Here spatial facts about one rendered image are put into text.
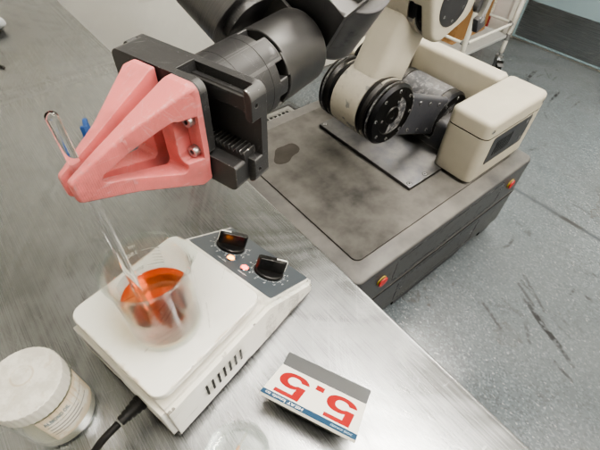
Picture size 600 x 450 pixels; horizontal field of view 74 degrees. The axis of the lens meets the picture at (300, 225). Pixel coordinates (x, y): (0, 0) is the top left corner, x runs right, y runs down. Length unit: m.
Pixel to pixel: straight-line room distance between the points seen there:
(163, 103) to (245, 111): 0.04
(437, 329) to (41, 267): 1.12
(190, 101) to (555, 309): 1.49
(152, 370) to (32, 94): 0.66
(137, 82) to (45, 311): 0.34
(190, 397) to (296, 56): 0.28
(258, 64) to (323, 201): 0.87
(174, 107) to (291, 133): 1.14
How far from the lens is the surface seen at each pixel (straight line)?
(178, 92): 0.23
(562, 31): 3.25
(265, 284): 0.41
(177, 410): 0.37
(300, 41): 0.31
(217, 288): 0.38
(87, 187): 0.23
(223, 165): 0.25
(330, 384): 0.42
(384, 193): 1.17
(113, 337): 0.38
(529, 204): 1.92
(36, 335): 0.52
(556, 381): 1.46
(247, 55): 0.27
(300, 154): 1.27
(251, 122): 0.24
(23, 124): 0.83
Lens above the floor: 1.15
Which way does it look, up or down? 48 degrees down
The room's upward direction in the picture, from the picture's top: 3 degrees clockwise
